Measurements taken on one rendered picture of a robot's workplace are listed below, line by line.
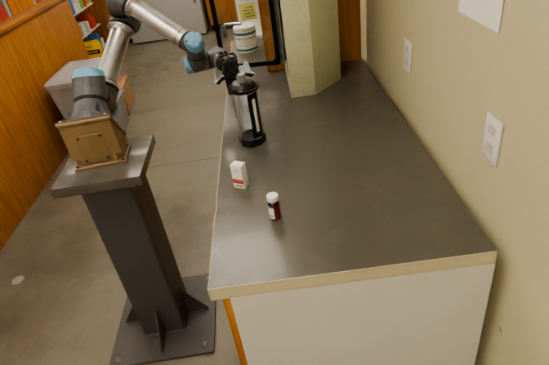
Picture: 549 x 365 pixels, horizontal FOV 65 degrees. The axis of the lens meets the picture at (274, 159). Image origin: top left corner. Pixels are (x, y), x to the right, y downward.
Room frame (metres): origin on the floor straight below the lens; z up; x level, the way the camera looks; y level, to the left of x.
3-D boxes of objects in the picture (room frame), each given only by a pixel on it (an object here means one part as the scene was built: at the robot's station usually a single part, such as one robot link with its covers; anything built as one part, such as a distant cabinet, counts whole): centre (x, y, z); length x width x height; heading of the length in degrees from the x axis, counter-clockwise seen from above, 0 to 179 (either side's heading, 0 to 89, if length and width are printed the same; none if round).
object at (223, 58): (1.67, 0.13, 1.16); 0.12 x 0.08 x 0.09; 14
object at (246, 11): (2.10, 0.05, 1.19); 0.30 x 0.01 x 0.40; 78
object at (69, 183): (1.44, 0.64, 0.92); 0.32 x 0.32 x 0.04; 1
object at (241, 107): (1.42, 0.07, 1.06); 0.11 x 0.11 x 0.21
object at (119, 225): (1.44, 0.64, 0.45); 0.48 x 0.48 x 0.90; 1
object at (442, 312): (1.74, -0.18, 0.45); 2.05 x 0.67 x 0.90; 179
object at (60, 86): (3.61, 1.52, 0.49); 0.60 x 0.42 x 0.33; 179
